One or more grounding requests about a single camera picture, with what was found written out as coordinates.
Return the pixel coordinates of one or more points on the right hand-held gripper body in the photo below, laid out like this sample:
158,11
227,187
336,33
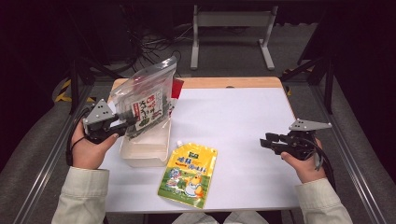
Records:
299,144

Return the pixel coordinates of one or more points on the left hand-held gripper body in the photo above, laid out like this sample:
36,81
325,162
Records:
99,116

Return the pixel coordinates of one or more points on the white divided plastic container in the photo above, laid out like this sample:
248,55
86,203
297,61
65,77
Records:
146,152

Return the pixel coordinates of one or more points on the clear bag of dried seaweed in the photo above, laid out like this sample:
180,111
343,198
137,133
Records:
146,84

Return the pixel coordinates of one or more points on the red seasoning packet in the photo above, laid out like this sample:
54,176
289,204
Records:
177,88

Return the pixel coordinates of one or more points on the person's right hand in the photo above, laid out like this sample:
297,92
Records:
306,169

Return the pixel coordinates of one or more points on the person's left hand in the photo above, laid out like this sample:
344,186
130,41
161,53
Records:
88,152

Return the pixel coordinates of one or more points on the black metal stand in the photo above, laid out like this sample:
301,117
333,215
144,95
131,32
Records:
328,87
74,90

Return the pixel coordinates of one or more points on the white table mat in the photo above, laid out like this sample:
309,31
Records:
233,118

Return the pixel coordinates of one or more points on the yellow black floor tape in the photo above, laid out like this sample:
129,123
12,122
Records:
63,90

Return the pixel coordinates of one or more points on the person's right leg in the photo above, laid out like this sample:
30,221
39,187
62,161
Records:
249,218

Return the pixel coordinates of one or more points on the person's leg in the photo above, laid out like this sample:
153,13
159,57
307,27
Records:
194,219
249,218

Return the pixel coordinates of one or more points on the yellow spouted seasoning pouch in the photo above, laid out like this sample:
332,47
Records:
186,177

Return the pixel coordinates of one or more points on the person's left leg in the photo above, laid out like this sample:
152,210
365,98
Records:
194,219

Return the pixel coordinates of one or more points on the white metal stand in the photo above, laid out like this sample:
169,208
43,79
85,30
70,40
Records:
233,19

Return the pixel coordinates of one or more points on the aluminium frame rail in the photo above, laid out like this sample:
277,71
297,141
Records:
351,158
51,165

